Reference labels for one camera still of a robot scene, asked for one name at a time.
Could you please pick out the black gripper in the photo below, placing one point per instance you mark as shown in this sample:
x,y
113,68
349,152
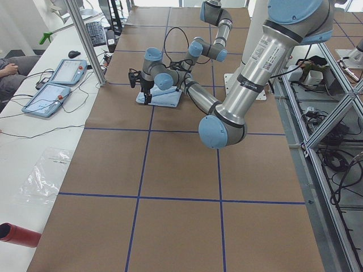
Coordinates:
x,y
146,85
180,64

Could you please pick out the light blue striped shirt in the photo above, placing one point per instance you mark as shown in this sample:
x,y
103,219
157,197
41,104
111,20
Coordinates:
x,y
165,98

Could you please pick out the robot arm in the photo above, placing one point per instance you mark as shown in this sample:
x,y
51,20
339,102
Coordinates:
x,y
211,12
288,24

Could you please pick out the upper teach pendant tablet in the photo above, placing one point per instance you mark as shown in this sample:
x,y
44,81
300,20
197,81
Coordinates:
x,y
69,72

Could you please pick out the teach pendant tablet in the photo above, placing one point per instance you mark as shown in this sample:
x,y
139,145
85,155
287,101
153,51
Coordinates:
x,y
69,72
47,100

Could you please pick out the black keyboard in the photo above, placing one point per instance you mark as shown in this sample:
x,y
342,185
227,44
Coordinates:
x,y
96,33

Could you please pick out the black computer mouse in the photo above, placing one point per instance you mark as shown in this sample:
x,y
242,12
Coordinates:
x,y
73,53

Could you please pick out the lower teach pendant tablet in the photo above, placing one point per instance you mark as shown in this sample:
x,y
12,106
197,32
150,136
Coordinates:
x,y
47,100

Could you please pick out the seated person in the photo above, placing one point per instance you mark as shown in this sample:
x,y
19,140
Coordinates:
x,y
13,71

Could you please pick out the clear plastic bag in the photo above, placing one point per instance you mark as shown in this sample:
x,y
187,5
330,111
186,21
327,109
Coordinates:
x,y
44,181

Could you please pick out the red cylinder bottle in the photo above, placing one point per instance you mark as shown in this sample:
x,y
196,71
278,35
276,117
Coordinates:
x,y
18,235

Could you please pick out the aluminium frame post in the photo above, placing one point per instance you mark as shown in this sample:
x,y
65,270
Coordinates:
x,y
75,14

